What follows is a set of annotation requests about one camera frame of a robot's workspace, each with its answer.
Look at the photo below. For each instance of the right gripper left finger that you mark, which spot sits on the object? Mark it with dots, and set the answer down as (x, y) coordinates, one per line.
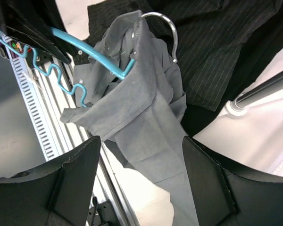
(56, 193)

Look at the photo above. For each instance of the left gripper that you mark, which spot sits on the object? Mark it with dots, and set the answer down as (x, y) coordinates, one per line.
(37, 18)

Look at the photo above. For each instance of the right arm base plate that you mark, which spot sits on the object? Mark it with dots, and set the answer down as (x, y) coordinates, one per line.
(102, 214)

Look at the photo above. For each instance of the black pinstripe shirt on table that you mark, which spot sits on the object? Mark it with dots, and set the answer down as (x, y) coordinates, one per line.
(224, 45)

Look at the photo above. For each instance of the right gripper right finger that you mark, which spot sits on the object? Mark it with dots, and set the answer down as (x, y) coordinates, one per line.
(228, 193)

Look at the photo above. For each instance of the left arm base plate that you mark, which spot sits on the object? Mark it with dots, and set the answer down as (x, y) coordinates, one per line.
(42, 58)

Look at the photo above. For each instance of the grey shirt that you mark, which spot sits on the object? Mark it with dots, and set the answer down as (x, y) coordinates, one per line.
(139, 117)

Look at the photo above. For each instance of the metal clothes rack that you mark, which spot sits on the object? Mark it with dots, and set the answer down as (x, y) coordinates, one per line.
(239, 107)

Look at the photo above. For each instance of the slotted cable duct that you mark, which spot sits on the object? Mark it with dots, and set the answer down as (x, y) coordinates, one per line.
(32, 99)

